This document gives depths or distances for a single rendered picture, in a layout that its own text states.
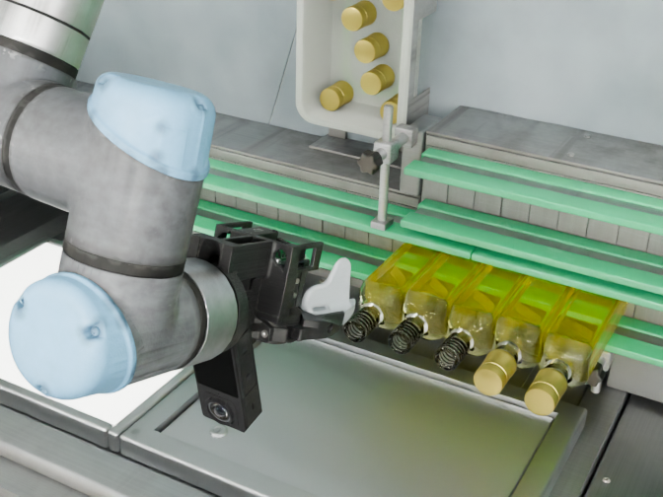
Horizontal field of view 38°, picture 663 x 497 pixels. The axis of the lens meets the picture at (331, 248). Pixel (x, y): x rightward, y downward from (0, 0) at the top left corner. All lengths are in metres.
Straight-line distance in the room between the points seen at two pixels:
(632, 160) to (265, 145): 0.55
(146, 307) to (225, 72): 1.04
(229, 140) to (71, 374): 0.97
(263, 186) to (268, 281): 0.67
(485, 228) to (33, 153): 0.77
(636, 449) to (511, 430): 0.17
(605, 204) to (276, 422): 0.47
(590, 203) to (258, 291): 0.54
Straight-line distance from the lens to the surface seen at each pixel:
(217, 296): 0.66
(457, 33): 1.39
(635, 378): 1.35
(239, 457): 1.16
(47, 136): 0.61
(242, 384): 0.75
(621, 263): 1.23
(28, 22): 0.66
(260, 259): 0.73
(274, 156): 1.45
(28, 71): 0.65
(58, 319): 0.58
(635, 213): 1.18
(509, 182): 1.21
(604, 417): 1.32
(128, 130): 0.57
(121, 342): 0.58
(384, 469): 1.14
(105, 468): 1.16
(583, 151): 1.29
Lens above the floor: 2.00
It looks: 51 degrees down
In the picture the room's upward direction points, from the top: 130 degrees counter-clockwise
